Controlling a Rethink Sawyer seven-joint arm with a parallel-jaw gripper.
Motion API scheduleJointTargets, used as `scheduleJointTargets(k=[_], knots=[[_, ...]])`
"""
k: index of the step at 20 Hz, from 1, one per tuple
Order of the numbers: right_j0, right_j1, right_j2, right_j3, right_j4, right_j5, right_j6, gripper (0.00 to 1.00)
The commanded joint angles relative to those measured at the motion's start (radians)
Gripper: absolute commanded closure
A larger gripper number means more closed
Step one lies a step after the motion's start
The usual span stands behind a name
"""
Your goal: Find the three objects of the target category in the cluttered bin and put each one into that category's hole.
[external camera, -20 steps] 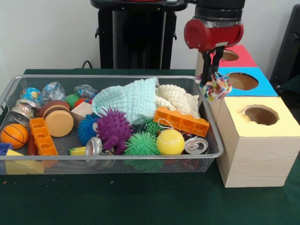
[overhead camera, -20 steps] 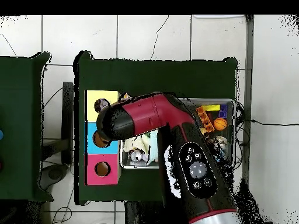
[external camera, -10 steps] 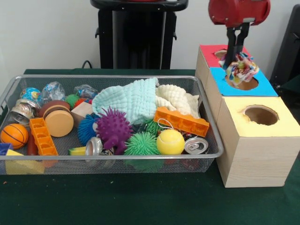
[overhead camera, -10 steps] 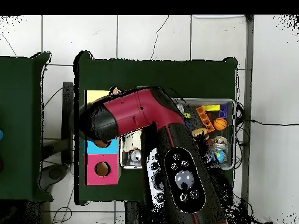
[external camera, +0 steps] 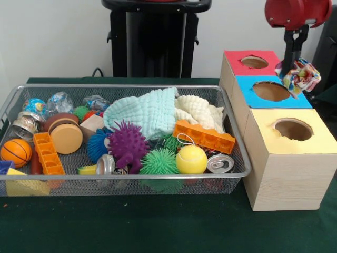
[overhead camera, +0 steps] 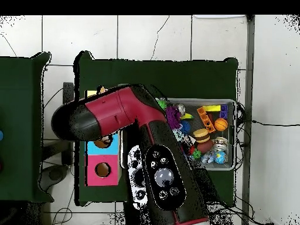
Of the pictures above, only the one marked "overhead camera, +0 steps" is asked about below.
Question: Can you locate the wooden box with three holes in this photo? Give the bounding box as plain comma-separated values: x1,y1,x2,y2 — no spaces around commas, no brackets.
84,90,123,187

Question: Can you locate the clear mesh bin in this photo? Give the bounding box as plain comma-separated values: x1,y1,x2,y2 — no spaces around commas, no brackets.
120,97,237,171

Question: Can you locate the purple spiky toy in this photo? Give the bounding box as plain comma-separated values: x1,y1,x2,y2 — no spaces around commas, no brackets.
165,105,182,131

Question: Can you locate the blue spiky rubber ball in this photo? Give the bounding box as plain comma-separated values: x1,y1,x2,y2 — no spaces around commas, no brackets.
180,120,192,135

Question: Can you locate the brown burger toy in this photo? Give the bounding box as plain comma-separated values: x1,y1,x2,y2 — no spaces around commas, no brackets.
192,128,211,144

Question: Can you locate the dark green table cloth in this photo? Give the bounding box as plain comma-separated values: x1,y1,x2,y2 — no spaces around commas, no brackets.
74,50,239,207

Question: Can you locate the orange plastic brick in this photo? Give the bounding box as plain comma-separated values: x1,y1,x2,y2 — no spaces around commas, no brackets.
196,105,216,134

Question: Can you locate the yellow plastic block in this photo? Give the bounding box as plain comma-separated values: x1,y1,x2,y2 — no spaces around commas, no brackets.
202,105,222,113

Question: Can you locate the orange basketball toy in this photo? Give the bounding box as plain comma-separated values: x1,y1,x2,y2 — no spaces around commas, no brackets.
214,118,229,132

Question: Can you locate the blue globe ball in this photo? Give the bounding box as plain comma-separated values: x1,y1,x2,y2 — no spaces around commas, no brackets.
214,151,227,165

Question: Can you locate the black stand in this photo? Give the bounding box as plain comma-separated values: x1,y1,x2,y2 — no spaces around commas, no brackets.
42,81,75,166

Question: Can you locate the green covered side table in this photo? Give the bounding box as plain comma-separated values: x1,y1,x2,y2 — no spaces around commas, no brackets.
0,53,54,203

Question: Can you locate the black cable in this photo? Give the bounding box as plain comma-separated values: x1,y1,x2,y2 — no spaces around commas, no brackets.
243,119,300,127

